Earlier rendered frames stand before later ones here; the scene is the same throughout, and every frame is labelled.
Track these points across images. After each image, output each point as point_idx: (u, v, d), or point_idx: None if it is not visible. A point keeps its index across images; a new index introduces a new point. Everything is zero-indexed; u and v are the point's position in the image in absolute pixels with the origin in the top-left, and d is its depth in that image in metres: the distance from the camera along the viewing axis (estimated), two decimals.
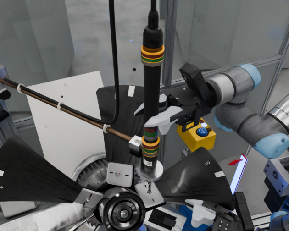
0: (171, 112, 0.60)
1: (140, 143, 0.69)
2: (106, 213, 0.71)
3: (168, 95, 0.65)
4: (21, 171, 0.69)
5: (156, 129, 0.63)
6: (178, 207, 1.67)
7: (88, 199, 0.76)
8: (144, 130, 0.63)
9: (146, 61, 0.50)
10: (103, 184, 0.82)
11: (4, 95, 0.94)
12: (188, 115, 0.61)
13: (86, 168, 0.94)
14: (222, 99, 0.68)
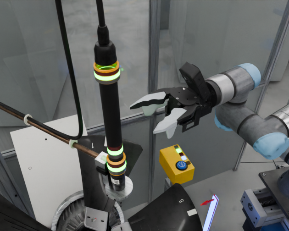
0: (176, 115, 0.60)
1: (106, 161, 0.65)
2: None
3: (168, 94, 0.65)
4: (2, 222, 0.75)
5: (120, 148, 0.59)
6: None
7: None
8: (107, 148, 0.60)
9: (99, 79, 0.46)
10: (82, 227, 0.89)
11: None
12: (192, 115, 0.61)
13: (69, 207, 1.00)
14: (222, 99, 0.68)
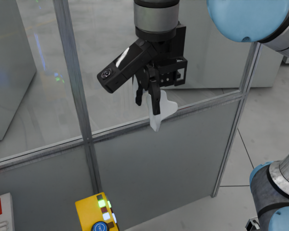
0: (150, 107, 0.54)
1: None
2: None
3: (136, 75, 0.56)
4: None
5: None
6: None
7: None
8: None
9: None
10: None
11: None
12: (158, 94, 0.51)
13: None
14: (164, 31, 0.45)
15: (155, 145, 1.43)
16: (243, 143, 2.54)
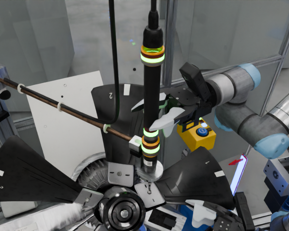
0: (174, 114, 0.60)
1: (140, 143, 0.69)
2: (121, 195, 0.73)
3: (168, 94, 0.65)
4: None
5: (156, 129, 0.63)
6: (178, 207, 1.67)
7: (120, 174, 0.79)
8: (144, 130, 0.63)
9: (146, 61, 0.50)
10: None
11: (4, 95, 0.94)
12: (191, 115, 0.61)
13: (86, 168, 0.94)
14: (222, 99, 0.68)
15: None
16: None
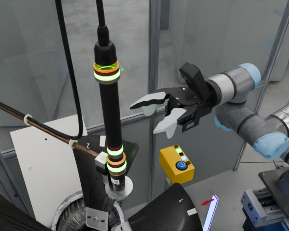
0: (176, 115, 0.60)
1: (106, 161, 0.65)
2: None
3: (168, 94, 0.65)
4: None
5: (120, 148, 0.59)
6: None
7: (97, 219, 0.85)
8: (107, 148, 0.60)
9: (99, 79, 0.46)
10: None
11: None
12: (192, 115, 0.61)
13: (69, 207, 1.00)
14: (222, 99, 0.68)
15: None
16: None
